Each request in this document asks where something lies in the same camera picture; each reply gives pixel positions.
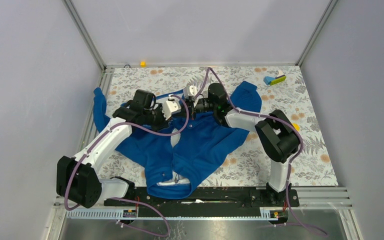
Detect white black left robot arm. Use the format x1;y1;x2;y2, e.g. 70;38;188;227
56;87;182;211

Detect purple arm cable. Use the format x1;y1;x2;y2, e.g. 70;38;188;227
193;66;329;237
63;94;190;238

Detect blue zip jacket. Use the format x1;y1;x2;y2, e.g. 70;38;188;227
92;80;263;201

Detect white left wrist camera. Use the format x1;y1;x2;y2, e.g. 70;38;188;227
162;94;183;121

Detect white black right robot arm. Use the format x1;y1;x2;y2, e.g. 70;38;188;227
178;83;303;206

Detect slotted aluminium cable rail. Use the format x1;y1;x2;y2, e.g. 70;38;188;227
66;207;288;222

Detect blue yellow toy block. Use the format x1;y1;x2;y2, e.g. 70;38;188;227
263;74;287;86

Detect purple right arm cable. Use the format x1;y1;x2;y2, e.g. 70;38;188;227
193;66;329;237

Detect aluminium frame corner post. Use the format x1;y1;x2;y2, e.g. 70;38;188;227
295;0;339;67

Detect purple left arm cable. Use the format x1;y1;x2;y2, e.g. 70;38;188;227
63;94;190;238

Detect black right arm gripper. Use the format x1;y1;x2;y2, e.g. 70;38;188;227
173;98;217;121

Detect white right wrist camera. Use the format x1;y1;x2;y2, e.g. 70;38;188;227
183;85;198;100

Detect floral patterned table mat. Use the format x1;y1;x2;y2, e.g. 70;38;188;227
99;66;338;187

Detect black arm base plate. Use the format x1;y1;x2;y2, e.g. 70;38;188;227
103;187;287;217

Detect yellow round disc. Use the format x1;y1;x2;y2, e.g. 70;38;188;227
292;123;300;131

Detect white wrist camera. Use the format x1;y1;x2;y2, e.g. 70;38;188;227
183;85;198;100
162;94;183;121

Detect aluminium left frame post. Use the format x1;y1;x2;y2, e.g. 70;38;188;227
62;0;106;71

